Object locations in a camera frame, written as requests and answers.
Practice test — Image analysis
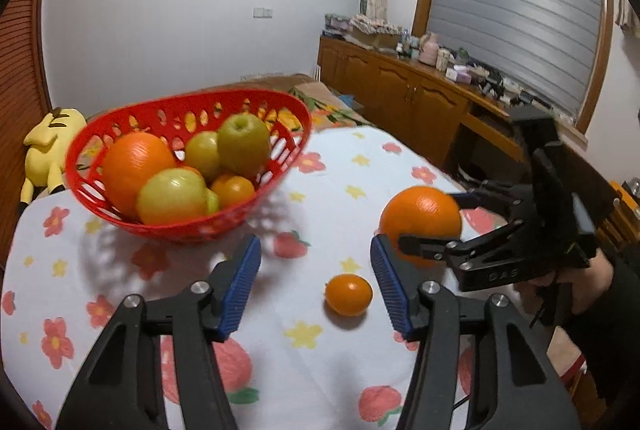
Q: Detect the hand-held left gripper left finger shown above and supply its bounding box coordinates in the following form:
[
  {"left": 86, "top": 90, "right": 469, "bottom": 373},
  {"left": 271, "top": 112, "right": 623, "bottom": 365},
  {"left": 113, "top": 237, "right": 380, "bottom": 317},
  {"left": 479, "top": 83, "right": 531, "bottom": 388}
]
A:
[{"left": 54, "top": 234, "right": 262, "bottom": 430}]

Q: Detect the white floral tablecloth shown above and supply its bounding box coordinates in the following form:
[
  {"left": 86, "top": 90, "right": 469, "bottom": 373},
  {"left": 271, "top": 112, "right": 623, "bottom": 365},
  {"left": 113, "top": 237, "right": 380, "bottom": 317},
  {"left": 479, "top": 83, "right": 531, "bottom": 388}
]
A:
[{"left": 0, "top": 127, "right": 591, "bottom": 430}]

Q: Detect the clutter of small household items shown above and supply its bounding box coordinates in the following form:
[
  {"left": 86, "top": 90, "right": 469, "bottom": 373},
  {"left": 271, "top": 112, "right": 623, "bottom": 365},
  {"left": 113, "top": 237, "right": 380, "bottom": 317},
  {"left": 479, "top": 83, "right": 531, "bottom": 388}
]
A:
[{"left": 324, "top": 12, "right": 571, "bottom": 121}]

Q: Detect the person's right hand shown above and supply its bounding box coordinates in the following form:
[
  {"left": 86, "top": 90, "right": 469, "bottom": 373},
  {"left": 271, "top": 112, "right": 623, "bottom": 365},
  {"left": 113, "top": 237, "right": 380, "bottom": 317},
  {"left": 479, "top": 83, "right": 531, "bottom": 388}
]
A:
[{"left": 516, "top": 259, "right": 617, "bottom": 326}]

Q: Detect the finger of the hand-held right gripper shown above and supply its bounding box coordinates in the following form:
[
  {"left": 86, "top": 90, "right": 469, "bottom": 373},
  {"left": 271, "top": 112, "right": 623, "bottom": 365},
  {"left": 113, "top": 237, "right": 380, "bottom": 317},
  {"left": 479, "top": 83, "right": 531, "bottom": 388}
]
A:
[
  {"left": 448, "top": 179, "right": 535, "bottom": 221},
  {"left": 398, "top": 219, "right": 568, "bottom": 293}
]

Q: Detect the pink kettle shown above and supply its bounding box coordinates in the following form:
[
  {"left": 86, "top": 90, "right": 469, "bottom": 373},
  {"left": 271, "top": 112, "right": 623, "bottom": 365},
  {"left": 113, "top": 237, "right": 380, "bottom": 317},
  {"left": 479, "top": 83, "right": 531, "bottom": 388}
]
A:
[{"left": 419, "top": 32, "right": 441, "bottom": 65}]

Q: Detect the grey window blind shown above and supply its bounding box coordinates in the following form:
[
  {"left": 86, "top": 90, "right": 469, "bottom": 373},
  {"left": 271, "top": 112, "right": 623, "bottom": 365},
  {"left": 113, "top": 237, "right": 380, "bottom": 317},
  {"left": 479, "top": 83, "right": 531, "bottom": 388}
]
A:
[{"left": 427, "top": 0, "right": 603, "bottom": 115}]

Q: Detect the wooden sideboard cabinet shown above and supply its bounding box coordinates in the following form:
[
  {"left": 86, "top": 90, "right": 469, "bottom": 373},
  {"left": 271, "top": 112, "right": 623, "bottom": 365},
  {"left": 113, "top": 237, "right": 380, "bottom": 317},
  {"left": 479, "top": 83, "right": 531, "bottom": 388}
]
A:
[{"left": 317, "top": 36, "right": 531, "bottom": 171}]

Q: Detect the yellow plush toy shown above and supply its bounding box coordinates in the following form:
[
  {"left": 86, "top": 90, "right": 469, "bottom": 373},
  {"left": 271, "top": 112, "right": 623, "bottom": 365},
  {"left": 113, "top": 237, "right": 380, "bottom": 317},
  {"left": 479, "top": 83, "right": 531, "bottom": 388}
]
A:
[{"left": 20, "top": 107, "right": 88, "bottom": 213}]

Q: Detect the wooden slatted wardrobe door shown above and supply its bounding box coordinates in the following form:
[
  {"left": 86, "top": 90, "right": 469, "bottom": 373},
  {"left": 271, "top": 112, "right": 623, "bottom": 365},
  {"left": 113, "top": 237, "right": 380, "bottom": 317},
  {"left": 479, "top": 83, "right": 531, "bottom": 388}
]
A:
[{"left": 0, "top": 0, "right": 53, "bottom": 255}]

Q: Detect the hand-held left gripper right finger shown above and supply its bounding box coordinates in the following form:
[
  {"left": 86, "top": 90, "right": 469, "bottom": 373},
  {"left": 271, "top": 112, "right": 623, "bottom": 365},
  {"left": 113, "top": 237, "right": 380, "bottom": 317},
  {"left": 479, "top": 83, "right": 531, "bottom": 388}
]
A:
[{"left": 370, "top": 234, "right": 583, "bottom": 430}]

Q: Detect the large orange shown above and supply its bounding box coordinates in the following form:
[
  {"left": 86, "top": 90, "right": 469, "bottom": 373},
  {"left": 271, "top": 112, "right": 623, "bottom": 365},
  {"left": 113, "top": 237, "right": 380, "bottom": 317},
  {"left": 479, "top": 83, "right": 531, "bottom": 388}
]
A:
[
  {"left": 379, "top": 186, "right": 463, "bottom": 268},
  {"left": 101, "top": 132, "right": 177, "bottom": 219}
]

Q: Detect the person's right forearm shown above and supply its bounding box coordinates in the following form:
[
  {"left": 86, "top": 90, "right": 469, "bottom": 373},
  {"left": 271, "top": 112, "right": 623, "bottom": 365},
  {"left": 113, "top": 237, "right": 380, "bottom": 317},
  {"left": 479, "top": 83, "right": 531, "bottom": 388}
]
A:
[{"left": 565, "top": 260, "right": 640, "bottom": 416}]

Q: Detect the red plastic basket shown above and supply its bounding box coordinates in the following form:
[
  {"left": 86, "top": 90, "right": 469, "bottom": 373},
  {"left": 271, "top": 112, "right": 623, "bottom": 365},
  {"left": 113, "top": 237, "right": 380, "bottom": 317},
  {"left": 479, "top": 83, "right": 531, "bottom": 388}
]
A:
[{"left": 65, "top": 88, "right": 313, "bottom": 244}]

